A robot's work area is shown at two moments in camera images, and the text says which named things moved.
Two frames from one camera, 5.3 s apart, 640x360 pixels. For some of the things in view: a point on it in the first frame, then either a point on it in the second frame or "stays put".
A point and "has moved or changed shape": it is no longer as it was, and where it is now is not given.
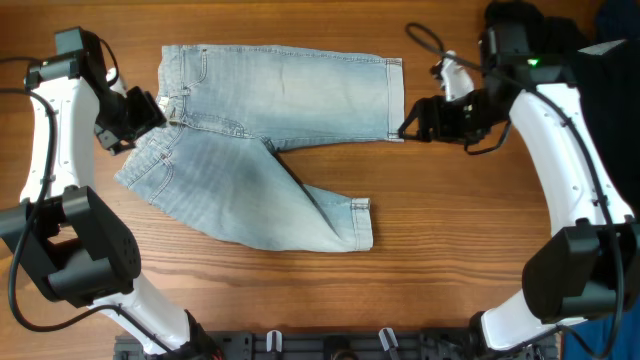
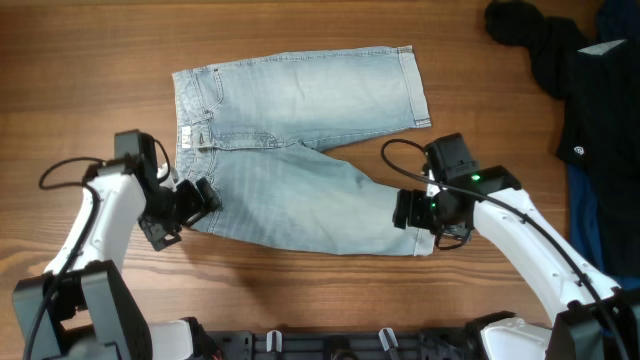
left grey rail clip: [279, 341] stays put
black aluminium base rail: [331, 345] stays put
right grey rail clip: [383, 338] stays put
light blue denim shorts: [227, 106] has moved or changed shape
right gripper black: [424, 108] → [408, 210]
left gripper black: [149, 117] → [195, 209]
